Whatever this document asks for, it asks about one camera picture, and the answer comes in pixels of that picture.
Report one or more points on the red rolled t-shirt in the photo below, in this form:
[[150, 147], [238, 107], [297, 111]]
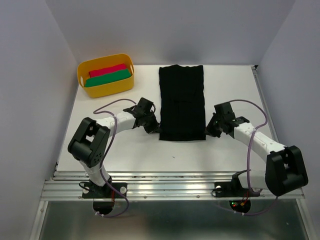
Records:
[[107, 70]]

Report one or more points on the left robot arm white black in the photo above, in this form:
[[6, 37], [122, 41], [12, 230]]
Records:
[[89, 143]]

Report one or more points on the yellow plastic basket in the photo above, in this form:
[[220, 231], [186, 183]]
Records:
[[103, 62]]

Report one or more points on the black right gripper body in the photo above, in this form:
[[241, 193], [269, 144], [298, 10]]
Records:
[[214, 127]]

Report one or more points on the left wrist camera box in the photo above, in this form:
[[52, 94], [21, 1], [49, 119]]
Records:
[[144, 106]]

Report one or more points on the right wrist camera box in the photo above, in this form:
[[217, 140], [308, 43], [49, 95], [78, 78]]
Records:
[[224, 112]]

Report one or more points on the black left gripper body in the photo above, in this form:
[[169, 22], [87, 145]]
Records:
[[149, 123]]

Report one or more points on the black t-shirt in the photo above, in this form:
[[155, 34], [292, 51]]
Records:
[[182, 113]]

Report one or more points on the green rolled t-shirt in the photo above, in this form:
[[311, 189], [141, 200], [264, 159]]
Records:
[[107, 78]]

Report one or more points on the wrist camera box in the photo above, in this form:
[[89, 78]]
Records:
[[144, 106], [224, 112]]

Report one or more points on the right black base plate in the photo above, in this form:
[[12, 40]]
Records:
[[227, 189]]

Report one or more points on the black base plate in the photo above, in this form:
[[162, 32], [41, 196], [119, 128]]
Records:
[[227, 189], [92, 191]]

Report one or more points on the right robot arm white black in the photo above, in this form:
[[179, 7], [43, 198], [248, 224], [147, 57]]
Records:
[[285, 169]]

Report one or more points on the aluminium rail frame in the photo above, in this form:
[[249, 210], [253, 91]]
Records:
[[169, 185]]

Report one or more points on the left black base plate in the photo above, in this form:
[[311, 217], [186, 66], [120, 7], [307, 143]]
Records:
[[92, 191]]

